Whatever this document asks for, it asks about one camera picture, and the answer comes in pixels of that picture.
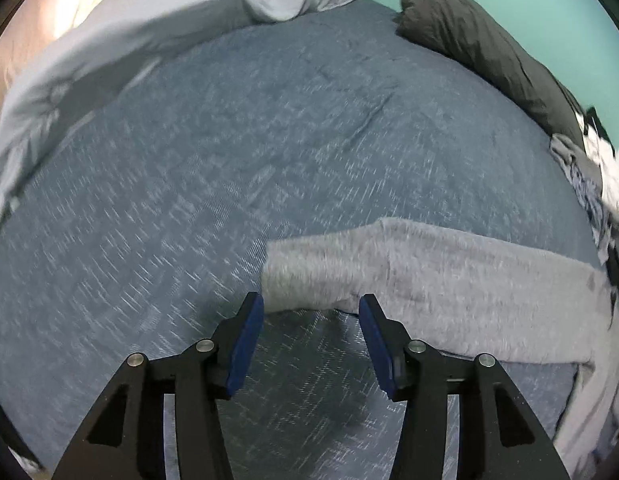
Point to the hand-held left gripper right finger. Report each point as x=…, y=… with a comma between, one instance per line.
x=379, y=350

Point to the pink curtain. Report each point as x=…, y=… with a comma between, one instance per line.
x=39, y=25

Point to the grey knit sweater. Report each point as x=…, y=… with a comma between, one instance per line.
x=464, y=290

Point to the blue checked cloth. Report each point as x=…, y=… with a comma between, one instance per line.
x=589, y=200

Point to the light grey blanket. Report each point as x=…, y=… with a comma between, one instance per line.
x=139, y=25

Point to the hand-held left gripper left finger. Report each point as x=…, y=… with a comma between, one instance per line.
x=244, y=345

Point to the dark grey rolled duvet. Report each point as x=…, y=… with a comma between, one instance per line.
x=489, y=50

